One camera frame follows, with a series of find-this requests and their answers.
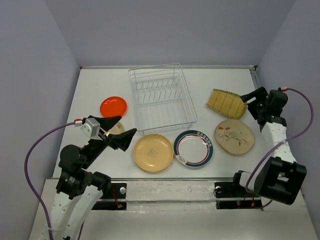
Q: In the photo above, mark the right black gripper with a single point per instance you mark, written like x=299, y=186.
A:
x=260, y=93

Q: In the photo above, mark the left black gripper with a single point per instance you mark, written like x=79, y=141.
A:
x=123, y=140

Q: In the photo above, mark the small beige round plate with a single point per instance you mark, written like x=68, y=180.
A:
x=117, y=129

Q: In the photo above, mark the orange round plate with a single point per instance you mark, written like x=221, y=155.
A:
x=113, y=106

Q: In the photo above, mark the green woven bamboo tray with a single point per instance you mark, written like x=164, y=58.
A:
x=227, y=103

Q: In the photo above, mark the beige oval flower plate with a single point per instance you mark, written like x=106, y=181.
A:
x=234, y=136

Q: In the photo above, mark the yellow bear plate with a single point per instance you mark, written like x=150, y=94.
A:
x=153, y=153

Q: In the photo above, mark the white plate green rim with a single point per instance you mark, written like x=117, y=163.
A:
x=193, y=149

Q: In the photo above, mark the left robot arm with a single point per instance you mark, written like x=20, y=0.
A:
x=77, y=189

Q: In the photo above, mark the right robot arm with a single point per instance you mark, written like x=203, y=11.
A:
x=278, y=176

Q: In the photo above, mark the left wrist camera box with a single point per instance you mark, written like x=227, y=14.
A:
x=91, y=128

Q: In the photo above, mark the white wire dish rack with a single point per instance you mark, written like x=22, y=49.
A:
x=161, y=99

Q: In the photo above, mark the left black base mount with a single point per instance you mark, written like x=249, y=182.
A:
x=114, y=199

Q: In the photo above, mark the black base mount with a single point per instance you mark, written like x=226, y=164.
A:
x=231, y=197
x=114, y=199

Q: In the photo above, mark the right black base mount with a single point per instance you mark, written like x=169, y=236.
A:
x=231, y=197

